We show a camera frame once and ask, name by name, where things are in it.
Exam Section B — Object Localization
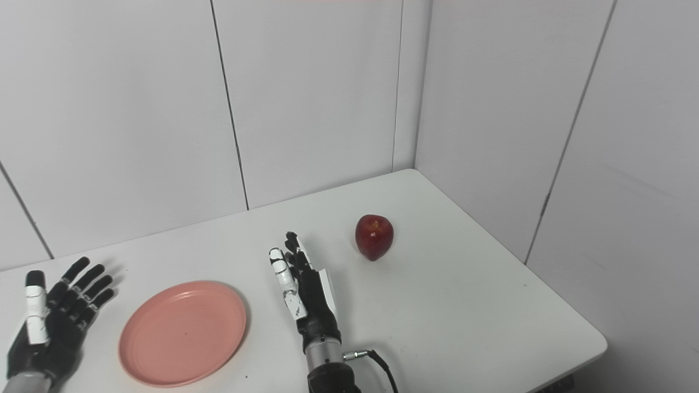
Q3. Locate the black and white left hand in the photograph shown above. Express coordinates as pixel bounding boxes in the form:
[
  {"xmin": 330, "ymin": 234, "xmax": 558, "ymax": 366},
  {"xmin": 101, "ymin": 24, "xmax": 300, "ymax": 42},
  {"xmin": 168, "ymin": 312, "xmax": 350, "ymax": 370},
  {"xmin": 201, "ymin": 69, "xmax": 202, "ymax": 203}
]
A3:
[{"xmin": 5, "ymin": 257, "xmax": 116, "ymax": 383}]

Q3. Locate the black and white right hand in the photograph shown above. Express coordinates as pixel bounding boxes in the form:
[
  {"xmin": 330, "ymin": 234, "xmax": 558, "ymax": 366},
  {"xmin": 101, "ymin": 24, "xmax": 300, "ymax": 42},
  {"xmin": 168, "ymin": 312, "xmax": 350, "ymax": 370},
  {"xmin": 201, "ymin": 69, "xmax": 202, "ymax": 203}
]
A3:
[{"xmin": 268, "ymin": 231, "xmax": 342, "ymax": 350}]

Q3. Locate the red apple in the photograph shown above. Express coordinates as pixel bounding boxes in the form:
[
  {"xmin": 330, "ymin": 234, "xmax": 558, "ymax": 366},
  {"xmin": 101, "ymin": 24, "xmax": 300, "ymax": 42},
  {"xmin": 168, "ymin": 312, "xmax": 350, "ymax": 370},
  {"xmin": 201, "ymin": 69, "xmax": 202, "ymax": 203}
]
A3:
[{"xmin": 355, "ymin": 215, "xmax": 394, "ymax": 261}]

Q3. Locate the pink round plate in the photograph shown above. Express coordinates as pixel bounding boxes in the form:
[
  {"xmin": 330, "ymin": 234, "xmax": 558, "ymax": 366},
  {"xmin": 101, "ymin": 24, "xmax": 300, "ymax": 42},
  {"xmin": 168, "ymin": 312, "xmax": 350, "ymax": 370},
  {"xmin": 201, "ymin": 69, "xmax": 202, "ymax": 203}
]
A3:
[{"xmin": 119, "ymin": 281, "xmax": 247, "ymax": 388}]

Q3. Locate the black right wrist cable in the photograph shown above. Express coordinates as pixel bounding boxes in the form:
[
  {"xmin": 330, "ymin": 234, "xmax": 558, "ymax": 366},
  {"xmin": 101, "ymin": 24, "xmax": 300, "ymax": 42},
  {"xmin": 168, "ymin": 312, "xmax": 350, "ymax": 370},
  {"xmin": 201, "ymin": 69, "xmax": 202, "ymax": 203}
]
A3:
[{"xmin": 343, "ymin": 349, "xmax": 399, "ymax": 393}]

